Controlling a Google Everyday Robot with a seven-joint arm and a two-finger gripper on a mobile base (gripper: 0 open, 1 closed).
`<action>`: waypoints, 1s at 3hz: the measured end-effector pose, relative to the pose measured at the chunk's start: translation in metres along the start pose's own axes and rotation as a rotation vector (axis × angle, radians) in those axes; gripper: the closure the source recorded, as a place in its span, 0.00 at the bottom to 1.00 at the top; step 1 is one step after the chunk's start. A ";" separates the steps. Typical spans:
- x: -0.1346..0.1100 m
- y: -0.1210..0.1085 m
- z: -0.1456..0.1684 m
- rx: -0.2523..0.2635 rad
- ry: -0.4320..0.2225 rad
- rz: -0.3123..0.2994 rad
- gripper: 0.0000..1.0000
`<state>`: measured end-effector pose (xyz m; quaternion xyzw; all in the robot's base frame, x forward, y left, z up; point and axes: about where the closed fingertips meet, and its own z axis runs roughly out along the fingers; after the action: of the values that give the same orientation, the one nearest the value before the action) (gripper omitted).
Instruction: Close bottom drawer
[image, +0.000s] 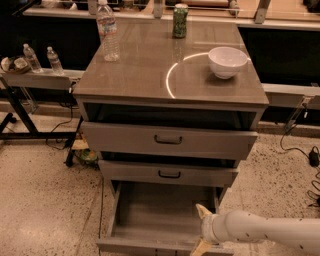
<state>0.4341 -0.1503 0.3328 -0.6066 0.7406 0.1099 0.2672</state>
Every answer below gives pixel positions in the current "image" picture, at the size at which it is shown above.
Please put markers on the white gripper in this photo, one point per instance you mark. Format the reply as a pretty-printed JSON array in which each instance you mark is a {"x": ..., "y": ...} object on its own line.
[{"x": 207, "y": 227}]

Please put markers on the grey bottom drawer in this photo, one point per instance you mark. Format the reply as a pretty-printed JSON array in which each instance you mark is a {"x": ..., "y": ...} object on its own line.
[{"x": 151, "y": 219}]

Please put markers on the grey drawer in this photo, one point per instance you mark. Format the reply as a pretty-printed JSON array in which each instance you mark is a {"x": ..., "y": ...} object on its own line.
[
  {"x": 169, "y": 141},
  {"x": 168, "y": 174},
  {"x": 151, "y": 219}
]

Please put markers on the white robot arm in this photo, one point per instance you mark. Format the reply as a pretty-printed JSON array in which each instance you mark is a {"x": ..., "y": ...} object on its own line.
[{"x": 242, "y": 226}]

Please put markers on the grey middle drawer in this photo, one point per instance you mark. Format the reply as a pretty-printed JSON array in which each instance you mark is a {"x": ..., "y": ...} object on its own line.
[{"x": 168, "y": 174}]

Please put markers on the grey top drawer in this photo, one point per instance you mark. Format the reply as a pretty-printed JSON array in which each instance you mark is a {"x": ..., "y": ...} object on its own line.
[{"x": 169, "y": 141}]

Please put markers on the grey drawer cabinet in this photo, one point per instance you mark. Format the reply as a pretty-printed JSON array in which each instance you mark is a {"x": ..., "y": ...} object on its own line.
[{"x": 163, "y": 81}]

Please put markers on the black power adapter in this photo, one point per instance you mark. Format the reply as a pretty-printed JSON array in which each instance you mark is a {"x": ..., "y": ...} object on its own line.
[{"x": 314, "y": 157}]

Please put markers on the green bag under table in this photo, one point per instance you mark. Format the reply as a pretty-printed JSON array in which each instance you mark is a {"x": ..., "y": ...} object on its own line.
[{"x": 86, "y": 156}]

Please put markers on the white ceramic bowl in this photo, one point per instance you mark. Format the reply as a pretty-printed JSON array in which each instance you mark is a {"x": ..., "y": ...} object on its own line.
[{"x": 226, "y": 62}]

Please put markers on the green soda can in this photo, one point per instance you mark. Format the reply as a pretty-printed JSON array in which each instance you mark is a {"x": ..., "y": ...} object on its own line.
[{"x": 180, "y": 13}]

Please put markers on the small water bottle right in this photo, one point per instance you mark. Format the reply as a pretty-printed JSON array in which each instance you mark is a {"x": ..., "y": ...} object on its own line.
[{"x": 54, "y": 61}]

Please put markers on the small water bottle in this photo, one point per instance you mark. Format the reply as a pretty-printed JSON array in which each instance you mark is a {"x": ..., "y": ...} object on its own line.
[
  {"x": 54, "y": 61},
  {"x": 32, "y": 59}
]

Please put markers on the large clear water bottle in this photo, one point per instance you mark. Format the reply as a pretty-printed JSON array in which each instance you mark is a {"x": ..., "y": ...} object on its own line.
[{"x": 107, "y": 29}]

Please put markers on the small water bottle left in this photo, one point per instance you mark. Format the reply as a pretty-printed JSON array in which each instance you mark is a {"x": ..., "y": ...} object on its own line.
[{"x": 32, "y": 59}]

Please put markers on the bowl with snacks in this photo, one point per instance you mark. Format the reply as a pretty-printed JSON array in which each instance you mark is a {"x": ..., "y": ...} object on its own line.
[{"x": 15, "y": 65}]

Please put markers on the black frame side table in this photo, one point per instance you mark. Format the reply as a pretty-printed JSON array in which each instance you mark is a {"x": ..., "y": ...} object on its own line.
[{"x": 43, "y": 81}]

